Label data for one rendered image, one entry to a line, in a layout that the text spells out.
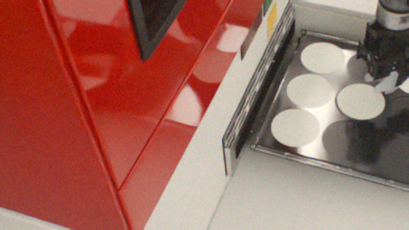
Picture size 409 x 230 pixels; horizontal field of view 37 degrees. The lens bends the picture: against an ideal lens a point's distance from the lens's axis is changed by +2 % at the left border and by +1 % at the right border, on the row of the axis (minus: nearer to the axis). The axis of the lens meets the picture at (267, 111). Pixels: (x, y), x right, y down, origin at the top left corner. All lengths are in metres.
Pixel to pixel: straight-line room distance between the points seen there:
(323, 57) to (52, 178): 0.84
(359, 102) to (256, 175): 0.27
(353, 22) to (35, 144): 0.95
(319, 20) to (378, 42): 0.30
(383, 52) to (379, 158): 0.21
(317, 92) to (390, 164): 0.23
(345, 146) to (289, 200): 0.16
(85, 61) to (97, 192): 0.18
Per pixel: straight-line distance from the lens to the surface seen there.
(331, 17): 1.44
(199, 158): 1.03
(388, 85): 1.28
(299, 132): 1.24
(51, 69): 0.52
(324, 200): 1.24
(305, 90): 1.31
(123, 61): 0.58
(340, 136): 1.24
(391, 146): 1.24
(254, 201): 1.23
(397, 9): 1.11
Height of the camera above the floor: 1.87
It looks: 50 degrees down
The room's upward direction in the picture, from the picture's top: 1 degrees counter-clockwise
